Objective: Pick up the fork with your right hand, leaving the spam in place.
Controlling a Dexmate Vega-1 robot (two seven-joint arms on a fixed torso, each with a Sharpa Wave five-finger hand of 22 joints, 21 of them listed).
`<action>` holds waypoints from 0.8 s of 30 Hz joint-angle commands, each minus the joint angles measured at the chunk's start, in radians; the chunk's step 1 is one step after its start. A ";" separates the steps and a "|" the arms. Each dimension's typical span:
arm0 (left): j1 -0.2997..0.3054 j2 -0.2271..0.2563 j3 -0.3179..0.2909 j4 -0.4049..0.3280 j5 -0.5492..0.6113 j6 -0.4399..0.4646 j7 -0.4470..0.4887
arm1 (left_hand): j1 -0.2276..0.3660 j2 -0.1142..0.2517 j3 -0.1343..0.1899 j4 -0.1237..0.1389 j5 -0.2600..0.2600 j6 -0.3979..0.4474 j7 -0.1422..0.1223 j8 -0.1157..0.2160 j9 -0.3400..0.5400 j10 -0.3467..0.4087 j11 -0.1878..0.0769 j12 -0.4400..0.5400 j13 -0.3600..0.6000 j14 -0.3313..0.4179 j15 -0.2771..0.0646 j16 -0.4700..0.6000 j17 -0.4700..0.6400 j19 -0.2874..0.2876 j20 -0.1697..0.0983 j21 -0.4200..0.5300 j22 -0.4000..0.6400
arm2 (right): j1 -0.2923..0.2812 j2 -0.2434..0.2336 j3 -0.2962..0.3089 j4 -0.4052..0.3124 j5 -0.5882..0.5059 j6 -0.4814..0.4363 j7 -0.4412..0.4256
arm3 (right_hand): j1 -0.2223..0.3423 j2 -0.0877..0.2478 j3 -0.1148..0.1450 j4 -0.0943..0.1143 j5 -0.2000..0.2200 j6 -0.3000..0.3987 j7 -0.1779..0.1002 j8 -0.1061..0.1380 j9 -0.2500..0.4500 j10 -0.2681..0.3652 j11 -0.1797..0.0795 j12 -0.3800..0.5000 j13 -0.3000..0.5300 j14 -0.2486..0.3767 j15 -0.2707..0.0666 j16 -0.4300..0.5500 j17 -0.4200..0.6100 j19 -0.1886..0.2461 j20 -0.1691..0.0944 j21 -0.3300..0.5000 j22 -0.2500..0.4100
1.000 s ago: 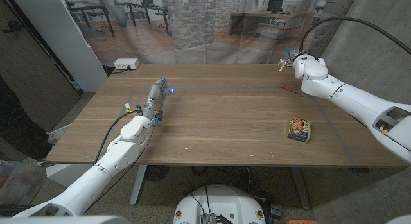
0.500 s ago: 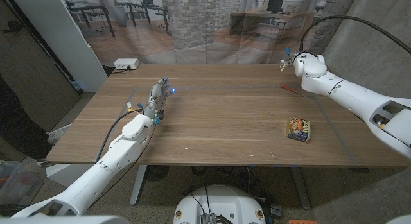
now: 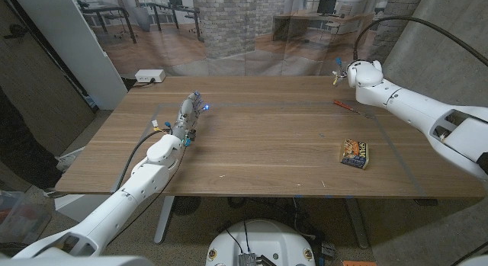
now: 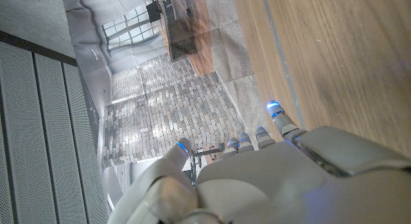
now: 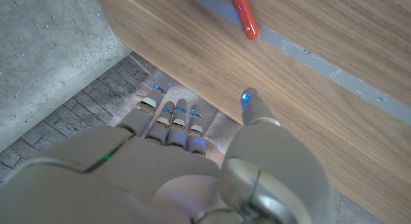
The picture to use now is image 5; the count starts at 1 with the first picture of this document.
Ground red-handled fork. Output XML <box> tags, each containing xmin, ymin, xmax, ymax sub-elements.
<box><xmin>230</xmin><ymin>0</ymin><xmax>259</xmax><ymax>40</ymax></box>

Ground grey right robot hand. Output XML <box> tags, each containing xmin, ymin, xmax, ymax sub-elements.
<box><xmin>0</xmin><ymin>84</ymin><xmax>338</xmax><ymax>224</ymax></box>

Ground grey tape outline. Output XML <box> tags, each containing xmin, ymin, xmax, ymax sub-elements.
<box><xmin>186</xmin><ymin>0</ymin><xmax>411</xmax><ymax>127</ymax></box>

